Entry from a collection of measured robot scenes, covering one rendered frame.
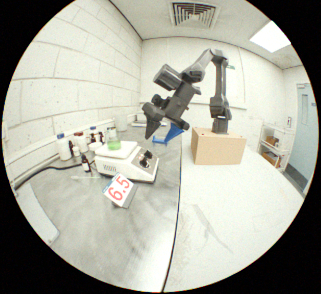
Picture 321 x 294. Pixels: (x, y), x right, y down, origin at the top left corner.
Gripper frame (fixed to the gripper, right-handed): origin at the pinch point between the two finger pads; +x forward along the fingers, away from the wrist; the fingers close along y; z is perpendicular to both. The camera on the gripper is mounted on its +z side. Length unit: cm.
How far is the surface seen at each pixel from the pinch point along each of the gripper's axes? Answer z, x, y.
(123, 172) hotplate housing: -3.9, 13.8, 9.9
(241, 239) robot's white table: -37.2, 2.4, 6.8
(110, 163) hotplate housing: -0.3, 13.7, 13.2
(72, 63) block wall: 61, -8, 42
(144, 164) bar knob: -4.9, 9.3, 5.1
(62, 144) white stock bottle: 22.5, 27.1, 30.4
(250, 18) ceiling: 8, -177, -44
